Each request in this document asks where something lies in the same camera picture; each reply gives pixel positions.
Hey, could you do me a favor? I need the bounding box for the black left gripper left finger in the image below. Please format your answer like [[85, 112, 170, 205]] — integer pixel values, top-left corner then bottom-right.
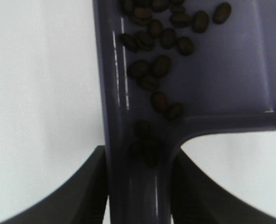
[[4, 146, 108, 224]]

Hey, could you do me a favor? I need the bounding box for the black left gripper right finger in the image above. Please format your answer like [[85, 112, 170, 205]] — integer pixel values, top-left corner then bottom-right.
[[172, 150, 276, 224]]

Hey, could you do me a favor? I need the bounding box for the purple plastic dustpan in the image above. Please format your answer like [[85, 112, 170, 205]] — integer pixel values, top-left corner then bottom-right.
[[94, 0, 276, 224]]

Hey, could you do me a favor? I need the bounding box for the pile of coffee beans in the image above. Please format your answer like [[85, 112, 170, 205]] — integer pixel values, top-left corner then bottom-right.
[[118, 0, 233, 168]]

